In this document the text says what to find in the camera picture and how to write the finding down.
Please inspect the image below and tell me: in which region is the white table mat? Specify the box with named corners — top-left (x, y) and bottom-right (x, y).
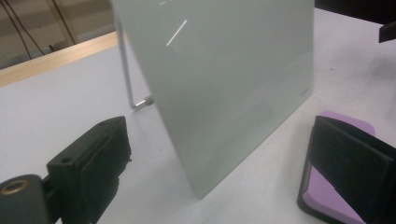
top-left (0, 7), bottom-right (396, 224)

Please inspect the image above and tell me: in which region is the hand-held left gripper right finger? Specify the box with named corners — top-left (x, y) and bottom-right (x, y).
top-left (311, 115), bottom-right (396, 224)

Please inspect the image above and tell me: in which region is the wooden table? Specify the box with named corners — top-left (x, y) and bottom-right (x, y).
top-left (0, 31), bottom-right (120, 89)

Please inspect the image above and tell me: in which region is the black hanging cable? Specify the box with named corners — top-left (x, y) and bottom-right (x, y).
top-left (0, 1), bottom-right (33, 60)
top-left (7, 0), bottom-right (47, 56)

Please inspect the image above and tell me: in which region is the purple whiteboard eraser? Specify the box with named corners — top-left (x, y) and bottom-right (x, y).
top-left (297, 110), bottom-right (376, 224)

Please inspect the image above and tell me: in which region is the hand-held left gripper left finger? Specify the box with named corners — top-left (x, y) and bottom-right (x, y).
top-left (46, 116), bottom-right (133, 224)

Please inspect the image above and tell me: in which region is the frosted glass whiteboard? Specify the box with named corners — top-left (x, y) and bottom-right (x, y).
top-left (110, 0), bottom-right (316, 200)

